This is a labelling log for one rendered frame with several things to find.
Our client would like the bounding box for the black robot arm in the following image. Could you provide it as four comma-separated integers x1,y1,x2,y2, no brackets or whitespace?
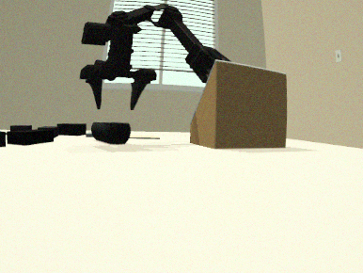
82,4,231,84

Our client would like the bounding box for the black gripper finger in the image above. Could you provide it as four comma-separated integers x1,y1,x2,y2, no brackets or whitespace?
86,77,103,109
130,80,150,110

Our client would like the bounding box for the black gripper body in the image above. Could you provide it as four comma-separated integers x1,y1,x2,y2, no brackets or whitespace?
79,44,157,82

